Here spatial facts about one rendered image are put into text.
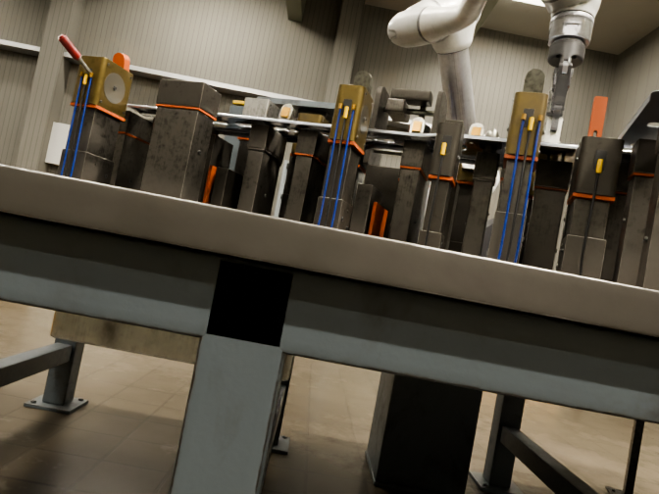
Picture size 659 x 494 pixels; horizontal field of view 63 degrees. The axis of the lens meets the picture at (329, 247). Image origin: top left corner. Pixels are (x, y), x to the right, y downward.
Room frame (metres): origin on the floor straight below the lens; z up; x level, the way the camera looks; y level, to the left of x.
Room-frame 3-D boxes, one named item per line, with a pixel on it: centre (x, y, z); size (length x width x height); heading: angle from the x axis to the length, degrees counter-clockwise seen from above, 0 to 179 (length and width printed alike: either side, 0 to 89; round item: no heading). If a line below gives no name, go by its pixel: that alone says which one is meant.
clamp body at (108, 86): (1.30, 0.63, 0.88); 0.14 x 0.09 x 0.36; 162
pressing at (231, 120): (1.31, 0.03, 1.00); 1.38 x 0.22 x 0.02; 72
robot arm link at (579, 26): (1.16, -0.44, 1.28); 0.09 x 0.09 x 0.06
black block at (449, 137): (1.05, -0.19, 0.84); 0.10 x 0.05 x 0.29; 162
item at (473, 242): (1.20, -0.32, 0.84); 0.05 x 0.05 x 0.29; 72
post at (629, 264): (0.92, -0.52, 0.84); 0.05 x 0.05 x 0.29; 72
